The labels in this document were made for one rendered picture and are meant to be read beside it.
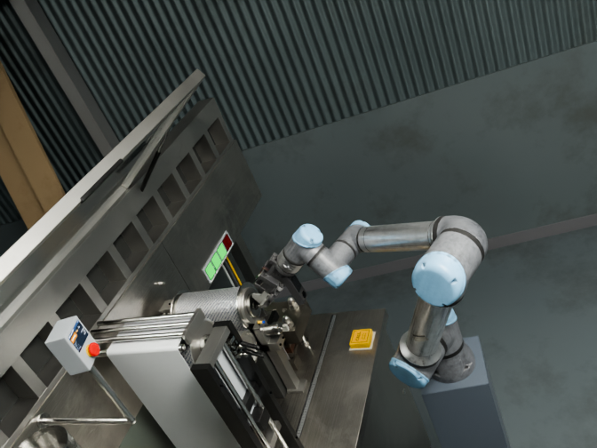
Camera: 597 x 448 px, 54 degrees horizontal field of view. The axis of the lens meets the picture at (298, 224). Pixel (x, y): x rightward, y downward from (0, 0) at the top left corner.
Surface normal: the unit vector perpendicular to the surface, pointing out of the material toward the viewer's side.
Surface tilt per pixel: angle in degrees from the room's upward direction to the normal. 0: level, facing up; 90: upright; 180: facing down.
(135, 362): 90
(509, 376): 0
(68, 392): 90
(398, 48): 90
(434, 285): 83
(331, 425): 0
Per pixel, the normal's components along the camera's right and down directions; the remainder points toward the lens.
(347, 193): -0.10, 0.55
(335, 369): -0.36, -0.80
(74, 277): 0.90, -0.14
